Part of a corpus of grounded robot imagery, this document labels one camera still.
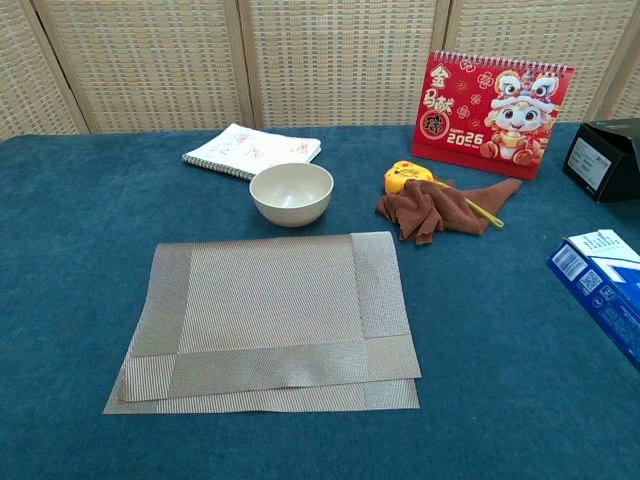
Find grey woven placemat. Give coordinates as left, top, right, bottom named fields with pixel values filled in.
left=103, top=231, right=423, bottom=415

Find yellow tape measure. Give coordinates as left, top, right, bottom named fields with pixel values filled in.
left=383, top=159, right=505, bottom=229

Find brown microfibre cloth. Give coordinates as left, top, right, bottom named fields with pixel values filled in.
left=375, top=177, right=523, bottom=247

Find white spiral notebook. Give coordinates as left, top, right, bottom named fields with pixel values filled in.
left=181, top=123, right=323, bottom=182

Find red 2026 desk calendar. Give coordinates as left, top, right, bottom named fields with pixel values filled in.
left=411, top=50, right=575, bottom=180

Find blue felt table cover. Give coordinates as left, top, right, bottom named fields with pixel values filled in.
left=0, top=122, right=640, bottom=480

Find woven rattan folding screen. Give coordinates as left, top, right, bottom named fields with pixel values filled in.
left=0, top=0, right=640, bottom=141

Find blue and white carton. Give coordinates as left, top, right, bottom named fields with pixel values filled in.
left=545, top=228, right=640, bottom=372

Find black cardboard box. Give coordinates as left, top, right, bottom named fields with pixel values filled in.
left=562, top=118, right=640, bottom=204

